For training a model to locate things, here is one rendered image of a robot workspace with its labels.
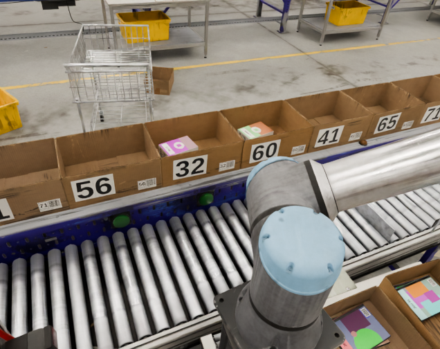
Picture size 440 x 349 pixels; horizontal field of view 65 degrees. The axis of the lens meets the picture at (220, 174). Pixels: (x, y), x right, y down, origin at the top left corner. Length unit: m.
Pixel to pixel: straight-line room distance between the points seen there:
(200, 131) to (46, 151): 0.73
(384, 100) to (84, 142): 1.84
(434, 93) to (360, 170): 2.07
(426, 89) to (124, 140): 2.06
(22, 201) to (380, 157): 1.23
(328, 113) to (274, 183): 1.55
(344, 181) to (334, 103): 1.52
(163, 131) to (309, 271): 1.28
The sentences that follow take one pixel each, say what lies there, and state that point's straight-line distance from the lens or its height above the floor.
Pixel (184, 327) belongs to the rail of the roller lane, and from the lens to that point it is 1.32.
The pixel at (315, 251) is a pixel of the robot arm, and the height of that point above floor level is 1.48.
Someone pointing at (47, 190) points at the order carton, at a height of 1.01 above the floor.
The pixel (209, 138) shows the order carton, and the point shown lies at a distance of 1.86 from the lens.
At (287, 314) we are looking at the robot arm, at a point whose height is 1.36.
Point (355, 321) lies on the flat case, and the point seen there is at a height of 0.78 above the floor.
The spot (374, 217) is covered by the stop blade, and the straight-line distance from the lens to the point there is 1.79.
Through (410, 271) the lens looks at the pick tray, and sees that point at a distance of 1.59.
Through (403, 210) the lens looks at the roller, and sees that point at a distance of 1.97.
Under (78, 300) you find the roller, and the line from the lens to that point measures 1.43.
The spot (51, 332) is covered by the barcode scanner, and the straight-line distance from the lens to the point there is 1.00.
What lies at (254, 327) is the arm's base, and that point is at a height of 1.27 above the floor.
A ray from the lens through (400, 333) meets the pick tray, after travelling 1.47.
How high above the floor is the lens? 1.94
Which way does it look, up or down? 40 degrees down
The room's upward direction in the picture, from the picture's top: 5 degrees clockwise
